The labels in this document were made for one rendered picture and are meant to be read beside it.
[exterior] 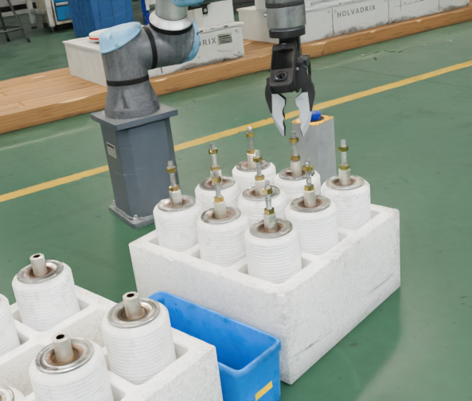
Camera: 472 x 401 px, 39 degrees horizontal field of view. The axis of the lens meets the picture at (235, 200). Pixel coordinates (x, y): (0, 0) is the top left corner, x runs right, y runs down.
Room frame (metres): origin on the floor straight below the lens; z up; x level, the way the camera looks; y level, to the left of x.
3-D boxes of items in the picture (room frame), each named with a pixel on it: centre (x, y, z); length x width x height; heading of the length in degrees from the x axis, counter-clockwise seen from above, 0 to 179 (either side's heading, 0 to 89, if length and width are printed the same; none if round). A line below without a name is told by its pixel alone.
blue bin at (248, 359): (0.96, 0.09, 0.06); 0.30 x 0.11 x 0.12; 45
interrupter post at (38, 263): (0.97, 0.33, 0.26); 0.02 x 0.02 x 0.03
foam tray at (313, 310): (1.20, -0.05, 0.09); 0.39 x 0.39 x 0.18; 46
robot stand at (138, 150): (1.79, 0.25, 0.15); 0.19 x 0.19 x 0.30; 30
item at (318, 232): (1.12, -0.14, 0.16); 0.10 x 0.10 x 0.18
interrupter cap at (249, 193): (1.20, -0.05, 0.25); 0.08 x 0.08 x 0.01
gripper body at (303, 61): (1.31, -0.14, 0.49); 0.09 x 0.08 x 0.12; 165
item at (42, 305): (0.97, 0.33, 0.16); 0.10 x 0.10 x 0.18
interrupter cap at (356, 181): (1.21, -0.22, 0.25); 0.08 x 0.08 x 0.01
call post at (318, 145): (1.47, -0.20, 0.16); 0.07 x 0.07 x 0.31; 46
